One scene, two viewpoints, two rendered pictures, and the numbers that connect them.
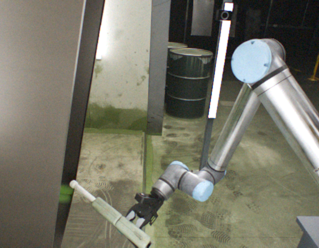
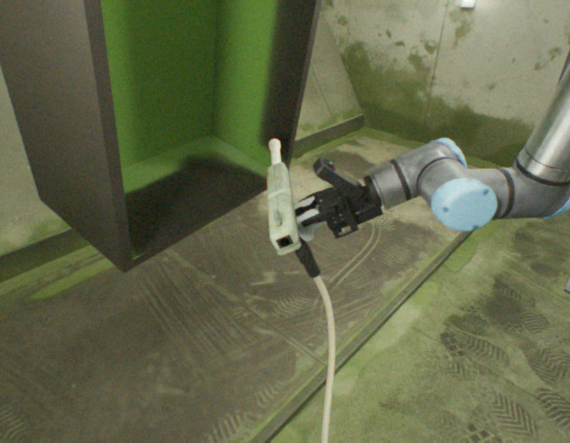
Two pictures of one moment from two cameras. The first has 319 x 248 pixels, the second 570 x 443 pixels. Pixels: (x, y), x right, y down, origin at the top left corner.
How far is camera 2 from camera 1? 58 cm
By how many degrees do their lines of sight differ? 42
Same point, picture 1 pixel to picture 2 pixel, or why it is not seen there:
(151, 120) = not seen: hidden behind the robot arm
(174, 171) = (424, 153)
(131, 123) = (498, 150)
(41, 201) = (73, 23)
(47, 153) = not seen: outside the picture
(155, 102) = not seen: hidden behind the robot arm
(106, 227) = (342, 271)
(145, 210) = (330, 200)
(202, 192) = (450, 198)
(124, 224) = (277, 200)
